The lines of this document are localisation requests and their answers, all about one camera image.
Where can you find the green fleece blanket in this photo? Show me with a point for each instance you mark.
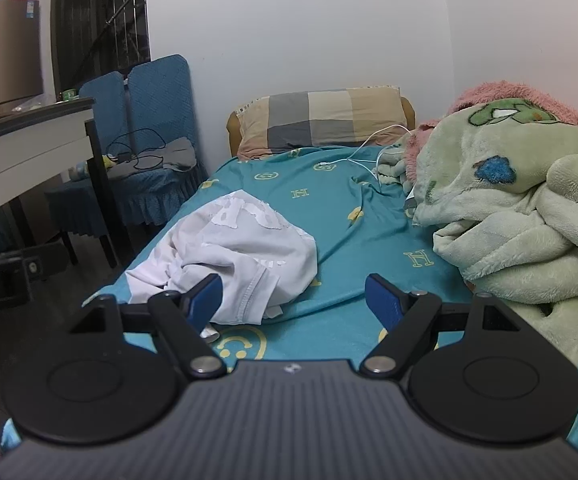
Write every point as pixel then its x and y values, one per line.
pixel 497 184

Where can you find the white t-shirt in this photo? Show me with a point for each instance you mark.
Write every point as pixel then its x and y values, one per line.
pixel 263 260

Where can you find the cardboard box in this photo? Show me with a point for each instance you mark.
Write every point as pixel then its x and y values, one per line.
pixel 20 69

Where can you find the white desk with black legs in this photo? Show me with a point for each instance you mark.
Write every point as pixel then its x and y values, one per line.
pixel 39 144

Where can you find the checkered pillow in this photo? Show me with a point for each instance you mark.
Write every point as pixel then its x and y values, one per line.
pixel 312 119

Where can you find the grey cloth on chair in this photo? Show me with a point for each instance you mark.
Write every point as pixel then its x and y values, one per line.
pixel 178 155

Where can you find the teal patterned bed sheet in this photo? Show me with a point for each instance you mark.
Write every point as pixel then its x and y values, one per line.
pixel 493 399

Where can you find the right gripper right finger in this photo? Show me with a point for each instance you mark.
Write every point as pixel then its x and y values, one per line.
pixel 410 321

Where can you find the pink fuzzy blanket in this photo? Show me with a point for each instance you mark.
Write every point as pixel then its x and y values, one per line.
pixel 483 94

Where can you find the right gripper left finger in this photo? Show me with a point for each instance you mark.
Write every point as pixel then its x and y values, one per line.
pixel 179 318

